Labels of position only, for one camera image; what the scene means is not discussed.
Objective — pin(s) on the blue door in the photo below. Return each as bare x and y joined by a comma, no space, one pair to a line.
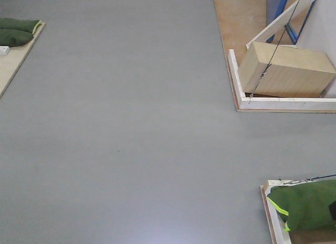
293,30

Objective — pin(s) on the plywood door platform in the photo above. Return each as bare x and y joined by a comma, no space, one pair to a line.
239,21

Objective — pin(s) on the light wooden box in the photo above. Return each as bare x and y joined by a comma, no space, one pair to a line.
284,71

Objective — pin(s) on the plywood base board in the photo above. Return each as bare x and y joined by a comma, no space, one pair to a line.
11,62

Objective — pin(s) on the green sandbag upper left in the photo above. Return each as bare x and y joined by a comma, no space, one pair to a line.
29,26

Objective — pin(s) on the green sandbag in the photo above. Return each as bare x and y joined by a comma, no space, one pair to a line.
29,26
15,38
305,206

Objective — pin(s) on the green sandbag bottom right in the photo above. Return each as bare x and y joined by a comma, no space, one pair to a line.
305,206

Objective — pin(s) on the green sandbag lower left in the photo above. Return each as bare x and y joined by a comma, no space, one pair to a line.
15,38

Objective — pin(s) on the white block on board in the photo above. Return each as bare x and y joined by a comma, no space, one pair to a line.
4,50

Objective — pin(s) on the white diagonal wooden brace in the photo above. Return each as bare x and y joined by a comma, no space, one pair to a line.
284,18

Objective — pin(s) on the white wooden base frame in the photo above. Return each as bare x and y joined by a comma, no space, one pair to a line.
272,104

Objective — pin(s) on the white frame bottom right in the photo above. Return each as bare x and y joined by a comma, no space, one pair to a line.
275,224

